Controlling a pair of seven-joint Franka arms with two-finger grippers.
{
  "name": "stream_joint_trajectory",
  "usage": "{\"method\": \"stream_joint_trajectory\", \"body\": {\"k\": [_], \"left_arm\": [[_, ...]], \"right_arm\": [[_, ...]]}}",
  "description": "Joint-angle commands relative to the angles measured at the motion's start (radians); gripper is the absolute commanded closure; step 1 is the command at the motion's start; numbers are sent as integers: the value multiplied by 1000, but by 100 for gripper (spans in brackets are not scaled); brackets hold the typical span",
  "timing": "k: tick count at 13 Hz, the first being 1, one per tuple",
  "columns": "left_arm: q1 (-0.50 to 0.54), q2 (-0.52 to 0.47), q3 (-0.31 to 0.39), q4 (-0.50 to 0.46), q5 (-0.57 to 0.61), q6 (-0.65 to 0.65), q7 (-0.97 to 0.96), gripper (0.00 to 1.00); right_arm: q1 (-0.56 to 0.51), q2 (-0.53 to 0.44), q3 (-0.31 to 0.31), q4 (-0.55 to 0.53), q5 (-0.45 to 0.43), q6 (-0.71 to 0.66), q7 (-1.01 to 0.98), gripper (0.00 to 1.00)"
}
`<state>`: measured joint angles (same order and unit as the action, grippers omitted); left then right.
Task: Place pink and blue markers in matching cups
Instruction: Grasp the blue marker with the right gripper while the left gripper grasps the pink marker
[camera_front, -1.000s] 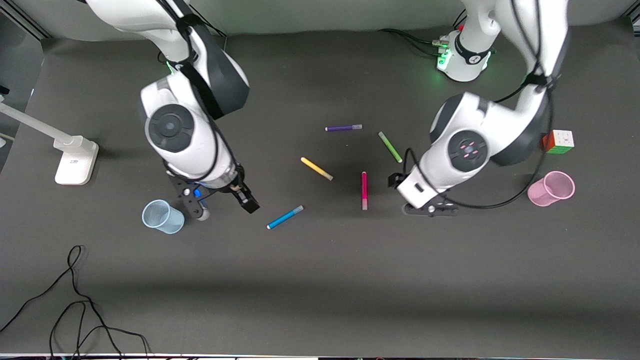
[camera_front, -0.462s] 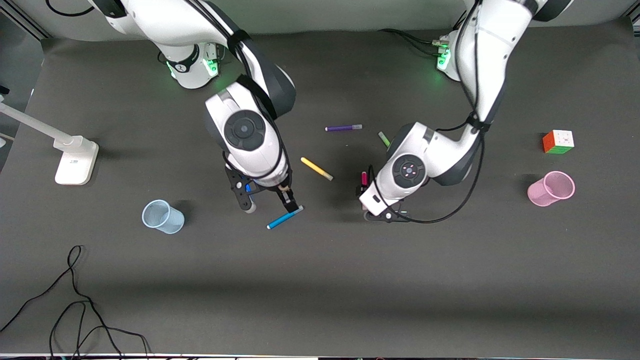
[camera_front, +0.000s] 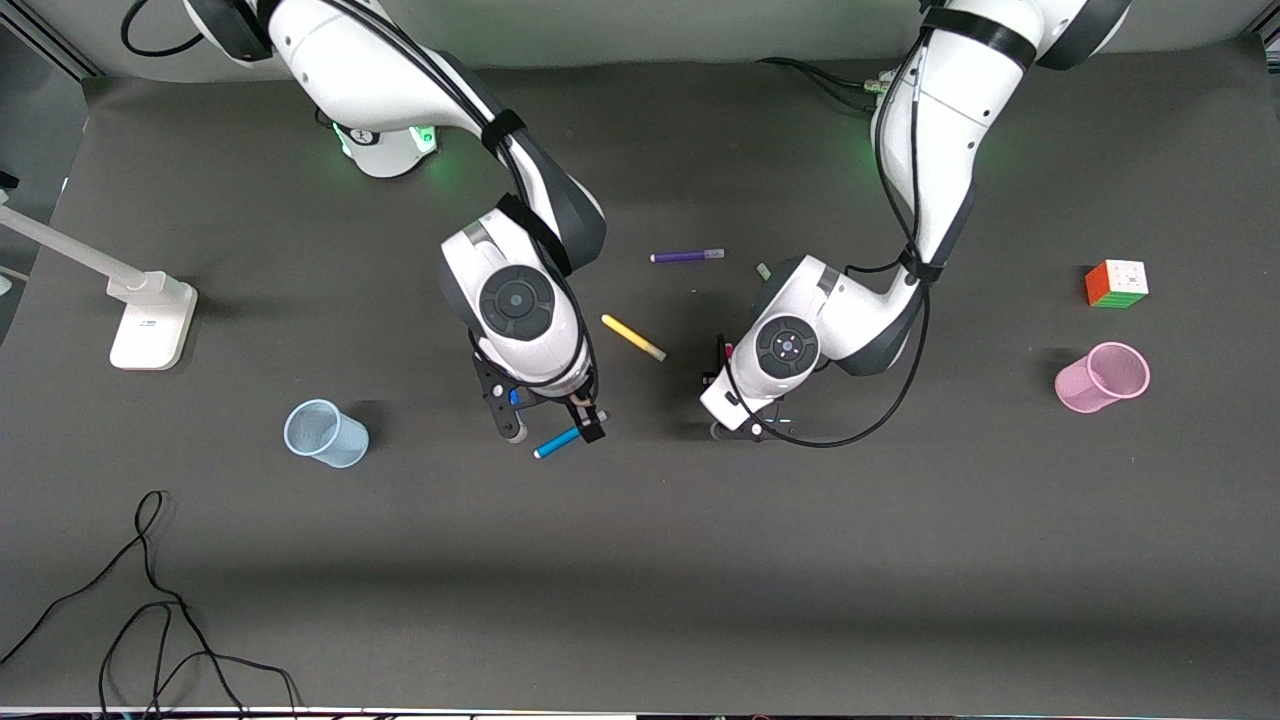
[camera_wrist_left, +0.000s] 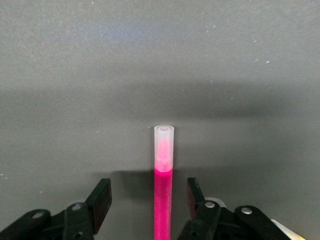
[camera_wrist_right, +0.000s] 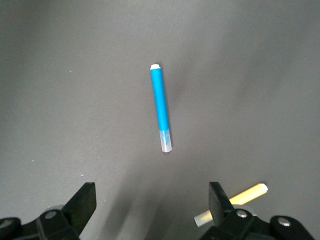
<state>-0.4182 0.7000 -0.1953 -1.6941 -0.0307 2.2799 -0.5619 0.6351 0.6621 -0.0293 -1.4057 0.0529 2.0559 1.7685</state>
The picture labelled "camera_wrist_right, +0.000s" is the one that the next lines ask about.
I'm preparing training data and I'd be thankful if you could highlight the yellow marker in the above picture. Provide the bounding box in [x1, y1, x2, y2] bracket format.
[193, 182, 270, 228]

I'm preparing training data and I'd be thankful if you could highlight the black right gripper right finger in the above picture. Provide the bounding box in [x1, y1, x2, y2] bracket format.
[199, 181, 316, 240]

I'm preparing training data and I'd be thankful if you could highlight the blue marker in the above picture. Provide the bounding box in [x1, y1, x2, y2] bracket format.
[149, 63, 173, 153]

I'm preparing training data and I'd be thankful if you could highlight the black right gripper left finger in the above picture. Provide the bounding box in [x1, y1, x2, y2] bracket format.
[0, 181, 97, 240]

